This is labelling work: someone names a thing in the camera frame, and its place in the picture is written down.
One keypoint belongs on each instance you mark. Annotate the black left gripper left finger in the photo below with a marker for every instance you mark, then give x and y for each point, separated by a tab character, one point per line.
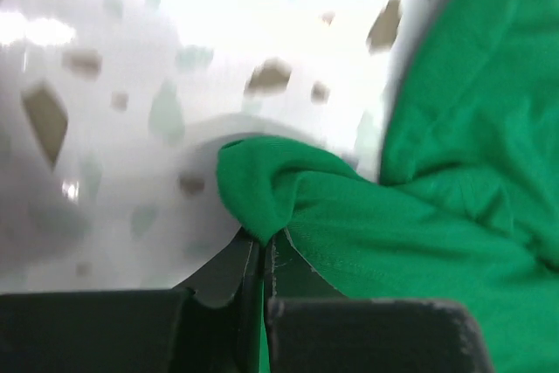
207	323

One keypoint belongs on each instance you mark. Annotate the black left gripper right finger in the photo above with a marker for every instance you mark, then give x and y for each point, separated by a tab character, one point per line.
312	327

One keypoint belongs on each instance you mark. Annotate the green t-shirt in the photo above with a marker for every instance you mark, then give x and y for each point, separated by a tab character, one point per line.
466	204

